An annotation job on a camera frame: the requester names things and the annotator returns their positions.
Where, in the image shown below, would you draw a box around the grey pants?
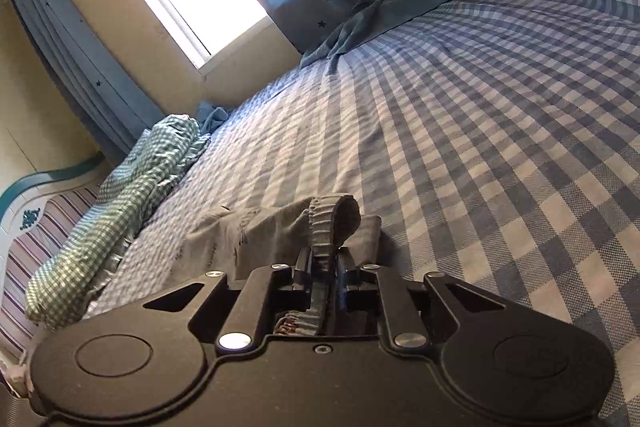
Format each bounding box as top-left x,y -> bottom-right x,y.
172,193 -> 383,338

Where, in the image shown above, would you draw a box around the green checked quilt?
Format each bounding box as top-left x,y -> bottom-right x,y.
25,114 -> 213,330

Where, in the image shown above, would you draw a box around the white and teal headboard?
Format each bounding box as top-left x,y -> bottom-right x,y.
0,154 -> 103,258

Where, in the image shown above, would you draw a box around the blue checked bedsheet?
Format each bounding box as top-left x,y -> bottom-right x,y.
82,0 -> 640,427

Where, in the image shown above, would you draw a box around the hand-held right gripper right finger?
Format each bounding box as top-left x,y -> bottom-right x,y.
335,247 -> 506,351

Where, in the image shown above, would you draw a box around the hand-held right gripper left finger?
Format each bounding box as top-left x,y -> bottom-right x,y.
142,247 -> 321,355

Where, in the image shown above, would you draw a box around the small blue cloth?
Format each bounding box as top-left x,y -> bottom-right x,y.
195,101 -> 231,132

